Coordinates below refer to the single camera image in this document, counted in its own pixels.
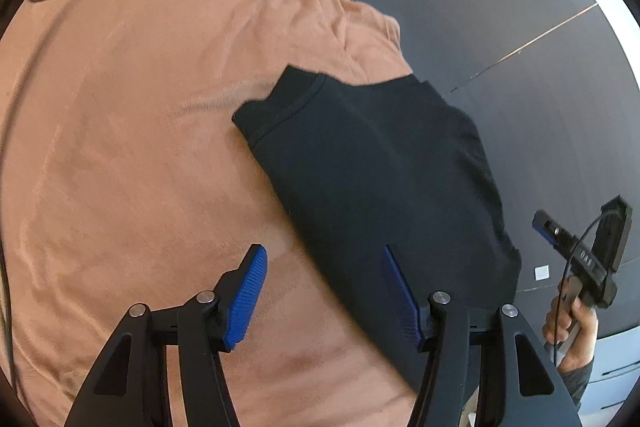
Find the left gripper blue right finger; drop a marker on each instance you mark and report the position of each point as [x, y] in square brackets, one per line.
[407, 310]

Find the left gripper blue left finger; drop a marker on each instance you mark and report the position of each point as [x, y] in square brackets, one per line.
[236, 296]

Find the black t-shirt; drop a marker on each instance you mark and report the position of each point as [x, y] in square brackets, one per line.
[357, 168]

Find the person's right forearm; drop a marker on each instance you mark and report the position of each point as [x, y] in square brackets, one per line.
[576, 377]

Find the white drawer unit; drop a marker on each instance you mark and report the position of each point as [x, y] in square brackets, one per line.
[614, 374]

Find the brown bed blanket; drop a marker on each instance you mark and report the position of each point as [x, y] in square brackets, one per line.
[125, 181]

